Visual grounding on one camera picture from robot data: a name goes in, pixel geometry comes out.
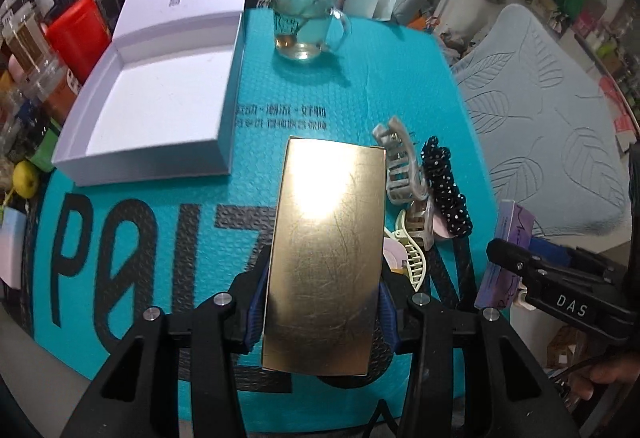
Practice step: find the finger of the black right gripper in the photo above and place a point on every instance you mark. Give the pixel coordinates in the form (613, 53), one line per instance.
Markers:
(530, 262)

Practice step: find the pink round compact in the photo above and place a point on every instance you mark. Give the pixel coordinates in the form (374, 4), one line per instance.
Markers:
(395, 255)

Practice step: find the cream hair claw clip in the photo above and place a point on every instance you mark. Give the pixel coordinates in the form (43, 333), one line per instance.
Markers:
(416, 268)

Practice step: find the glass mug with water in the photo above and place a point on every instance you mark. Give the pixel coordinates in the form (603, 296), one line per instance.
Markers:
(305, 29)

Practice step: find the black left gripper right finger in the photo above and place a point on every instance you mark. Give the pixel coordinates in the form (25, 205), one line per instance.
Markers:
(470, 375)

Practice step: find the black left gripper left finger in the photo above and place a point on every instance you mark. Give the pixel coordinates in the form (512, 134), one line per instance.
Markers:
(135, 393)

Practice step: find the red canister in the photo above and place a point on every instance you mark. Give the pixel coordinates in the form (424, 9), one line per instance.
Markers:
(80, 37)

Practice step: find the teal bubble mailer mat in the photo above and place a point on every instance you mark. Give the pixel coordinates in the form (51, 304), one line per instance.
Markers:
(104, 254)

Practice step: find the purple box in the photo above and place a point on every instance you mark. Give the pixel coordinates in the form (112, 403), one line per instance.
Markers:
(501, 279)

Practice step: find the clear jar brown contents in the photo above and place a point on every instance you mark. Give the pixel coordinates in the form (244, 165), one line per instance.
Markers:
(25, 39)

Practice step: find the small yellow lemon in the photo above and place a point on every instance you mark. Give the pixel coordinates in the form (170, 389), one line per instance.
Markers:
(25, 179)

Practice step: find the gold spoon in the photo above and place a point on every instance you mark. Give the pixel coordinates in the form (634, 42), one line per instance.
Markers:
(303, 14)

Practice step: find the black polka dot scrunchie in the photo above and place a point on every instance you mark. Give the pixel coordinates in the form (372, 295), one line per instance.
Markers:
(449, 201)

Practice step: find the white lavender gift box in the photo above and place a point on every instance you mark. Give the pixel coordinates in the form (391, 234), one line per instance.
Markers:
(160, 103)

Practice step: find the pink round mirror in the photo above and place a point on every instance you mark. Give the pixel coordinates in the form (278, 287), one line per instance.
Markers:
(440, 228)

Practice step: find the person right hand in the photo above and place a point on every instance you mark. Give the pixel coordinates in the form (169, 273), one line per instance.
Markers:
(619, 370)

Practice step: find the grey leaf pattern chair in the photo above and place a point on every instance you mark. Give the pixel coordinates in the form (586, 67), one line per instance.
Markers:
(545, 129)

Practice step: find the grey marble claw clip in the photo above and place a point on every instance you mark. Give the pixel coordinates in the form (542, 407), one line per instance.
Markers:
(405, 181)

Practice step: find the gold rectangular box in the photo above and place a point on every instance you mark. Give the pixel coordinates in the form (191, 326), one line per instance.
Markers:
(326, 259)

